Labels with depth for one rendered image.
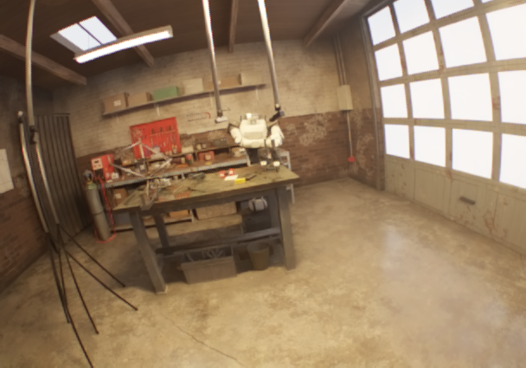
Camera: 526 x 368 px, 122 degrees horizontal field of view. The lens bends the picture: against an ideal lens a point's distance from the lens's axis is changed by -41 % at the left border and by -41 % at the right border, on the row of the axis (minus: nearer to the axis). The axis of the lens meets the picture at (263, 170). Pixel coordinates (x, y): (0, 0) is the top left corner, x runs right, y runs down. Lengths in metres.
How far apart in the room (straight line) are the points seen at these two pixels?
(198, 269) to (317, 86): 3.69
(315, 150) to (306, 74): 1.41
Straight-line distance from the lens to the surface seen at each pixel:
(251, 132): 2.50
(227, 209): 3.75
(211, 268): 2.29
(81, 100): 5.09
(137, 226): 2.11
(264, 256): 2.27
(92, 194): 3.94
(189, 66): 4.44
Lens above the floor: 1.36
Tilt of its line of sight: 12 degrees down
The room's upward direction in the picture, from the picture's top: 8 degrees counter-clockwise
